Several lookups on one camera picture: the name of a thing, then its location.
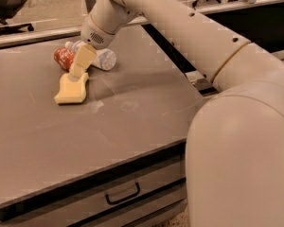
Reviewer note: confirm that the black office chair left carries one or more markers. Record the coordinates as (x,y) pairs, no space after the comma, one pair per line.
(8,9)

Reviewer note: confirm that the grey drawer cabinet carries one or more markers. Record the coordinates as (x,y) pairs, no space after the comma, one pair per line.
(46,183)

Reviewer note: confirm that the black drawer handle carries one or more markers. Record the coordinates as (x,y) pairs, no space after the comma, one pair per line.
(122,193)

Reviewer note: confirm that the red coke can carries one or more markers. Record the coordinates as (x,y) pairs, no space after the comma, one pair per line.
(64,57)

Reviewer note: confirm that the clear plastic water bottle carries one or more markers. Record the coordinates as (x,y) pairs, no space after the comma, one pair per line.
(105,58)

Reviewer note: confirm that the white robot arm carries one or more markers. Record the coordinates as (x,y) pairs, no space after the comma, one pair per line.
(235,143)

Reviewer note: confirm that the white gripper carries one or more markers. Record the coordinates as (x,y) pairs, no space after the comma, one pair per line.
(93,36)

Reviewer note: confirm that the yellow sponge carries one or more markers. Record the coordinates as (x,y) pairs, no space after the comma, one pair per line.
(72,90)

